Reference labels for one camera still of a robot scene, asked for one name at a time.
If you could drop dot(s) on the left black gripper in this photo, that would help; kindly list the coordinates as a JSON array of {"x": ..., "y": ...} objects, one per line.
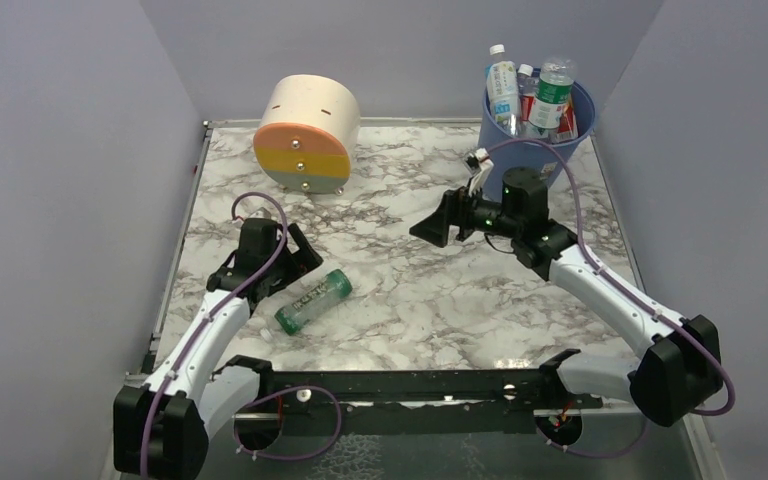
[{"x": 297, "y": 263}]

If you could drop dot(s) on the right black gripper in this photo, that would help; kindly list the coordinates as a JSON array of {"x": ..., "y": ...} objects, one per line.
[{"x": 459, "y": 216}]

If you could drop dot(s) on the green label tea bottle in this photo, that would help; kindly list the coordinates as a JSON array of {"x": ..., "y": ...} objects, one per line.
[{"x": 326, "y": 294}]

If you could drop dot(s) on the red yellow label juice bottle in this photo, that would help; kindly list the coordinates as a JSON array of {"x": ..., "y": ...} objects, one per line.
[{"x": 567, "y": 129}]

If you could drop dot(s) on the white blue label tea bottle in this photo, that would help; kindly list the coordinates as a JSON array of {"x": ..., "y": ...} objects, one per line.
[{"x": 502, "y": 90}]

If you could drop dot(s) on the red label clear bottle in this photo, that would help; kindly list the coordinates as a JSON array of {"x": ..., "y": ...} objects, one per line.
[{"x": 528, "y": 83}]

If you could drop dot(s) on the green cap clear bottle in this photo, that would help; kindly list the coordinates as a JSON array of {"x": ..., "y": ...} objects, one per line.
[{"x": 557, "y": 75}]

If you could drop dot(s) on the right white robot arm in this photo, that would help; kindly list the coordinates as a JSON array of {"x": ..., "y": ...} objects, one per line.
[{"x": 677, "y": 364}]

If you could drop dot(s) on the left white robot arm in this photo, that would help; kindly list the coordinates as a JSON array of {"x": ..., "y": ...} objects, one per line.
[{"x": 192, "y": 351}]

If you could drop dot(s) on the blue plastic bin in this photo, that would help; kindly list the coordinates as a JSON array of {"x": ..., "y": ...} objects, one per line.
[{"x": 532, "y": 156}]

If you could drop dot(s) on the beige round drum box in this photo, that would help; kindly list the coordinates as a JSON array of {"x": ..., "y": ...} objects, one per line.
[{"x": 307, "y": 135}]

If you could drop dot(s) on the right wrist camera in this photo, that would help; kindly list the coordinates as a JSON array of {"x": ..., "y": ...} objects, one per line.
[{"x": 480, "y": 166}]

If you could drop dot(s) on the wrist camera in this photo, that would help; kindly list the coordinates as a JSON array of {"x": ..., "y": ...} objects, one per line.
[
  {"x": 480, "y": 166},
  {"x": 260, "y": 213}
]

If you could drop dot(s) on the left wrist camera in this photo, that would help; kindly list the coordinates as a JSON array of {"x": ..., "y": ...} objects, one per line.
[{"x": 260, "y": 213}]

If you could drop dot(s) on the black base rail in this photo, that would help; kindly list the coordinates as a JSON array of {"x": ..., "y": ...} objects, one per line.
[{"x": 261, "y": 401}]

